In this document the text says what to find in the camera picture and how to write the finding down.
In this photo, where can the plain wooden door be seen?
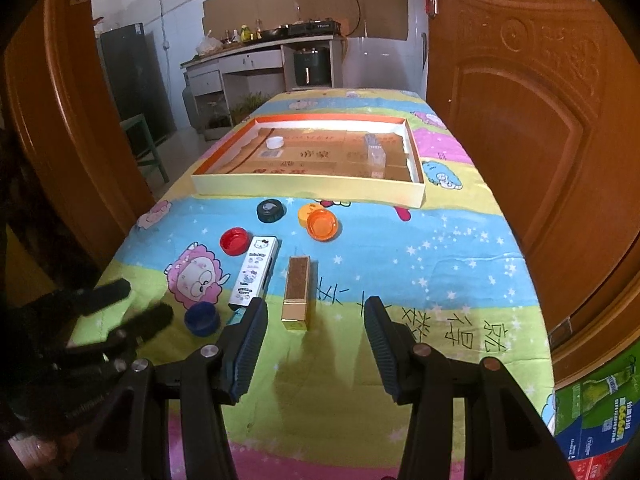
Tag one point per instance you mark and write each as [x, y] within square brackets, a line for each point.
[50, 135]

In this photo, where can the gold lighter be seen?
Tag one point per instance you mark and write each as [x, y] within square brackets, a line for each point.
[296, 292]

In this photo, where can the black induction cooker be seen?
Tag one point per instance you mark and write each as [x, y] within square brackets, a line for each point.
[312, 26]

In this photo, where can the blue bottle cap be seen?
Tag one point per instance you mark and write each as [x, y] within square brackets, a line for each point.
[201, 317]

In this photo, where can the green stool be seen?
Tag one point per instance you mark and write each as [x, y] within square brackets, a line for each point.
[137, 122]

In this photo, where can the red bottle cap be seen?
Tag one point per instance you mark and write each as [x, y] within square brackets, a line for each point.
[235, 241]

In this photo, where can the green printed carton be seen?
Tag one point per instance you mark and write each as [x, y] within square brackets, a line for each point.
[600, 410]

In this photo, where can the orange bottle cap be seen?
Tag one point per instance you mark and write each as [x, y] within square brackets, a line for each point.
[322, 225]

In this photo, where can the white cartoon printed box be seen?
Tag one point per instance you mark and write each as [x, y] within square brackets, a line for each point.
[252, 272]

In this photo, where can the cardboard wall covering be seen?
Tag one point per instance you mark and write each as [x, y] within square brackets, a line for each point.
[320, 0]

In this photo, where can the yellow bottle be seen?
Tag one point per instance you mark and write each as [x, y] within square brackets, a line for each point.
[245, 34]

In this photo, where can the dark grey refrigerator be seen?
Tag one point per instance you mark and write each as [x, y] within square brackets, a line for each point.
[135, 75]

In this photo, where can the grey desk with items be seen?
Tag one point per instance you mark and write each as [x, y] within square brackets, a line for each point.
[250, 60]

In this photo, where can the shallow cardboard box tray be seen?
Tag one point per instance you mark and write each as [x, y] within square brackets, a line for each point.
[300, 187]

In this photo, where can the person's left hand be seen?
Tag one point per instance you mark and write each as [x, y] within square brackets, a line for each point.
[32, 449]

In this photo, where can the black bottle cap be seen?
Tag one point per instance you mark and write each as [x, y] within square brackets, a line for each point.
[270, 210]

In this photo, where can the carved wooden door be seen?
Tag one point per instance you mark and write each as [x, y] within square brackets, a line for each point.
[525, 135]

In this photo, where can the black pan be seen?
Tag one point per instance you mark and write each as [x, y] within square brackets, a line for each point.
[272, 31]

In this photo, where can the green leafy plants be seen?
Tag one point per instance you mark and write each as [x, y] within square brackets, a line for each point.
[247, 102]

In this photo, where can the dark air fryer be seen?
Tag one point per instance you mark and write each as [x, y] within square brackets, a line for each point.
[312, 67]

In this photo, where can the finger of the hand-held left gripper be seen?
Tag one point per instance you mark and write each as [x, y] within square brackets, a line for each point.
[107, 292]
[147, 321]

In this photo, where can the teal lighter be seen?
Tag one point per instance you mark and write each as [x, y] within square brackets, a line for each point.
[234, 318]

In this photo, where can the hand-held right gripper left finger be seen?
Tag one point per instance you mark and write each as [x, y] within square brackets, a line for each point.
[250, 340]

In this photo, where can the yellow-orange bottle cap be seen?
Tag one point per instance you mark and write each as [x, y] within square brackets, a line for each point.
[303, 212]

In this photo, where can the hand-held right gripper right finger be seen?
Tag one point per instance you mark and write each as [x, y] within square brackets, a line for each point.
[380, 340]

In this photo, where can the white bottle cap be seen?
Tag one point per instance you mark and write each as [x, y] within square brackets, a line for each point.
[274, 142]

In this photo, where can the white plastic bag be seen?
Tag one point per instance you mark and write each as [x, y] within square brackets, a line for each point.
[209, 45]

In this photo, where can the grey gas cylinder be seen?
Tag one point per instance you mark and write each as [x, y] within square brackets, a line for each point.
[190, 105]

